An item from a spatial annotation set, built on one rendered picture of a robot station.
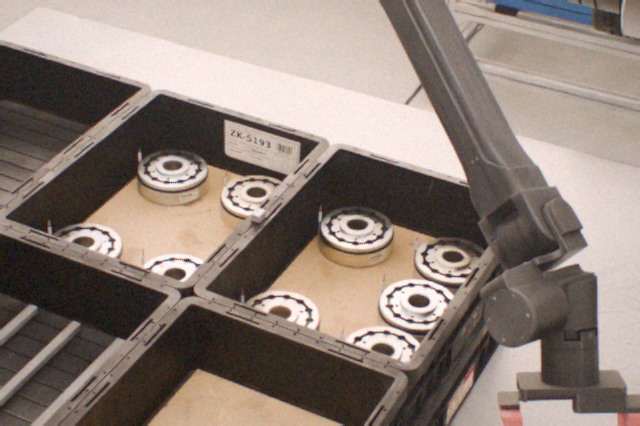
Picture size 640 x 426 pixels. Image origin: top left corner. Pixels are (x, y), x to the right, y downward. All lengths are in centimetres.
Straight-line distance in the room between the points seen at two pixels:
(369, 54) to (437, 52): 271
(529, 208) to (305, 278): 56
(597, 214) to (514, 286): 98
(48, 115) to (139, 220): 33
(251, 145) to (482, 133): 68
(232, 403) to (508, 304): 48
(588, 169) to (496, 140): 99
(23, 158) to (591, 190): 93
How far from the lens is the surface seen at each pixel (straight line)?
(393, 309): 172
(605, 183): 232
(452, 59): 139
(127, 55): 261
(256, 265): 175
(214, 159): 203
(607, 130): 385
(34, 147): 210
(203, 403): 163
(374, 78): 397
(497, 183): 134
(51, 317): 177
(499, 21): 373
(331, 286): 180
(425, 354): 156
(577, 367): 133
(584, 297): 132
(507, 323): 127
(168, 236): 189
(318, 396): 160
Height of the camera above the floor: 195
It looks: 35 degrees down
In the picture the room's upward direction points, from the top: 3 degrees clockwise
